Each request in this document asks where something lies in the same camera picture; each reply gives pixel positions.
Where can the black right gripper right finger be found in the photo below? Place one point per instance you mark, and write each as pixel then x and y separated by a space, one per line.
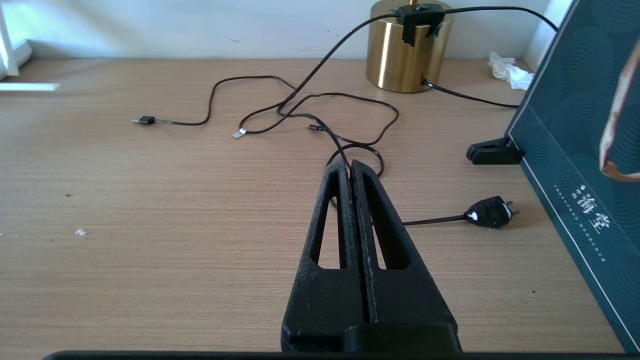
pixel 407 300

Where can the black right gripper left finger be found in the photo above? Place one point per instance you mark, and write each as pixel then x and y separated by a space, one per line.
pixel 320 300

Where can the black stand clip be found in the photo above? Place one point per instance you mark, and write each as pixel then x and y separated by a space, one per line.
pixel 492 152

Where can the gold desk lamp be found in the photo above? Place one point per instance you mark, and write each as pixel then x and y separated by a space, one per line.
pixel 395 60

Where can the small white plastic fragment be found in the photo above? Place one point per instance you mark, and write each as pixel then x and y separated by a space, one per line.
pixel 80 232

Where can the crumpled white tissue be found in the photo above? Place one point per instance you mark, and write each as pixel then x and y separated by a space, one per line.
pixel 510 72

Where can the black clip on lamp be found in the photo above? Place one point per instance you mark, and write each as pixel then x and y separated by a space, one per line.
pixel 417 22

